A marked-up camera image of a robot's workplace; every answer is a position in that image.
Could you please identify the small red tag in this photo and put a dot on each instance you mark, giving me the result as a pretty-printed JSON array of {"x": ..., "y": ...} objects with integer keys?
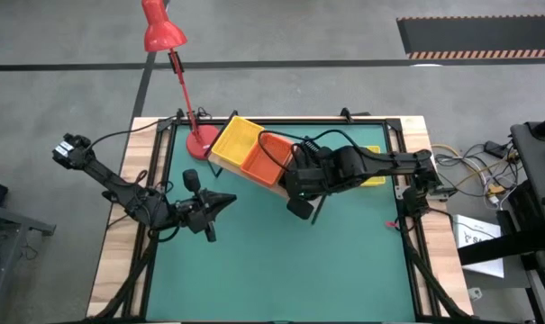
[{"x": 390, "y": 223}]

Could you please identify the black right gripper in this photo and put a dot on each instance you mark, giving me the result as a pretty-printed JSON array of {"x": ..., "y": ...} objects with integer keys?
[{"x": 312, "y": 173}]

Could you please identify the yellow plastic basket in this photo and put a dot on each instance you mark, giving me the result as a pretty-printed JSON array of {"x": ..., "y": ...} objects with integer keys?
[
  {"x": 236, "y": 139},
  {"x": 373, "y": 181}
]

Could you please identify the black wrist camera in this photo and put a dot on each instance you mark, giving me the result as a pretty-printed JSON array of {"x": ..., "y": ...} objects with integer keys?
[
  {"x": 191, "y": 180},
  {"x": 300, "y": 208}
]

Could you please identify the wooden shelf with black legs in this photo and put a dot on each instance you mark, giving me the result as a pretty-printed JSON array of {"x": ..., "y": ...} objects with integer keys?
[{"x": 224, "y": 161}]

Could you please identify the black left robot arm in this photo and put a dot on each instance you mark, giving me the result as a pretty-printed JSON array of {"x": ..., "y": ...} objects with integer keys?
[{"x": 119, "y": 189}]

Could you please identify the black metal table frame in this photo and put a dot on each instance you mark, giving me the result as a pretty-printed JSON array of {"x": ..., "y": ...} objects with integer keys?
[{"x": 290, "y": 120}]

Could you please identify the dark grey equipment cart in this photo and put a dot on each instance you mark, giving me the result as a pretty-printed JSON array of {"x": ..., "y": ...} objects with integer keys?
[{"x": 531, "y": 162}]

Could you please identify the red desk lamp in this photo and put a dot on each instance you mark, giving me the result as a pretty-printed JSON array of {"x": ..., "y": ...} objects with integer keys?
[{"x": 161, "y": 33}]

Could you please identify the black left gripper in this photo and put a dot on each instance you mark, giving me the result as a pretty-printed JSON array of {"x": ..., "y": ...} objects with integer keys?
[{"x": 197, "y": 213}]

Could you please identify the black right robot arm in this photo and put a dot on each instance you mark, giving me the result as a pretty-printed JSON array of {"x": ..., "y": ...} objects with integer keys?
[{"x": 389, "y": 159}]

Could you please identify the black power adapter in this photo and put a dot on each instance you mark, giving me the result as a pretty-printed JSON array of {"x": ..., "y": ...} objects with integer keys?
[{"x": 495, "y": 149}]

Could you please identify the white cardboard box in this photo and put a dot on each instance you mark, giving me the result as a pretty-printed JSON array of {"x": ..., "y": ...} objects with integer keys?
[{"x": 468, "y": 227}]

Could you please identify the orange plug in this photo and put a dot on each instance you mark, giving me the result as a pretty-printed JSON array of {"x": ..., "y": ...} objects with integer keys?
[{"x": 495, "y": 188}]

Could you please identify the orange plastic basket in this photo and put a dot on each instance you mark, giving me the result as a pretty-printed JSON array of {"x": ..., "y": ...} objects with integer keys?
[{"x": 258, "y": 168}]

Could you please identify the small white device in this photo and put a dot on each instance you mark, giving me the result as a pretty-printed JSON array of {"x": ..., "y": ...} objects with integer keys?
[{"x": 475, "y": 294}]

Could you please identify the grey metal stand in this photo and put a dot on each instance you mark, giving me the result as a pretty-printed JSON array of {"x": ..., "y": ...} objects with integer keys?
[{"x": 20, "y": 220}]

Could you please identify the black hazard-striped floor mat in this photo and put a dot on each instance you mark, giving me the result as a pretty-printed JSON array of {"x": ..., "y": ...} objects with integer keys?
[{"x": 479, "y": 36}]

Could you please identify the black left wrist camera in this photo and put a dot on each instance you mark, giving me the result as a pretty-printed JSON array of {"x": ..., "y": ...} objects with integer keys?
[{"x": 191, "y": 180}]

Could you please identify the green table mat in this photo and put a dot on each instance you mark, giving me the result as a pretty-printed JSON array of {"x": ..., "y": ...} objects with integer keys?
[{"x": 276, "y": 270}]

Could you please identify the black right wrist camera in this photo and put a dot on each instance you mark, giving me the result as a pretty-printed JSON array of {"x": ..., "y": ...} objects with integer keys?
[{"x": 300, "y": 208}]

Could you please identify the black table clamp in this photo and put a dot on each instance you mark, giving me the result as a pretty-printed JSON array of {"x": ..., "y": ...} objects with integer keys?
[
  {"x": 346, "y": 113},
  {"x": 180, "y": 115}
]

